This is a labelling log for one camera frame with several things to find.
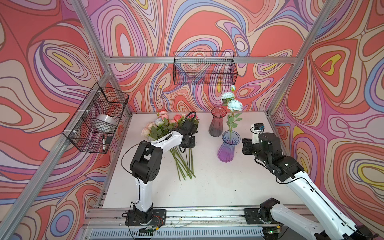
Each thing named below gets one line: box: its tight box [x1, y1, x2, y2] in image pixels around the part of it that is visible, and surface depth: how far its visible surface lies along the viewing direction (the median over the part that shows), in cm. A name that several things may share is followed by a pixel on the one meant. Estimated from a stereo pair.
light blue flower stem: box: [221, 85, 243, 150], surface depth 78 cm
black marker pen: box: [102, 134, 105, 152], surface depth 74 cm
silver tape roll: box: [91, 114, 119, 134], surface depth 74 cm
